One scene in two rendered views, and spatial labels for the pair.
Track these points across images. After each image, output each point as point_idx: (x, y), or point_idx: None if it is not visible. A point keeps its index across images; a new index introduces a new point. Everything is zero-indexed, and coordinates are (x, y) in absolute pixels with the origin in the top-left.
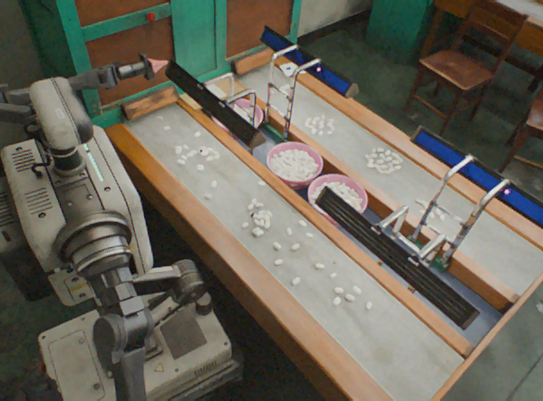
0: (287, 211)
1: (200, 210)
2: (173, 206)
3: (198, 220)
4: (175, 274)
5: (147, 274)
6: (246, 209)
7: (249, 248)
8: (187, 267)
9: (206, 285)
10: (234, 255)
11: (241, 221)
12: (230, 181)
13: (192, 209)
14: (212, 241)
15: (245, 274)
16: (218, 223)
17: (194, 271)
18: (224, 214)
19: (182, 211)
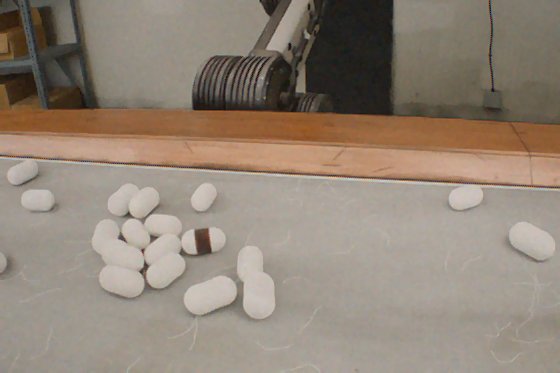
0: (19, 366)
1: (398, 140)
2: (473, 120)
3: (363, 124)
4: (254, 48)
5: (285, 8)
6: (266, 261)
7: (140, 171)
8: (249, 63)
9: (192, 90)
10: (164, 122)
11: (238, 211)
12: (524, 325)
13: (424, 133)
14: (259, 115)
15: (108, 115)
16: (300, 150)
17: (230, 74)
18: (330, 198)
19: (433, 120)
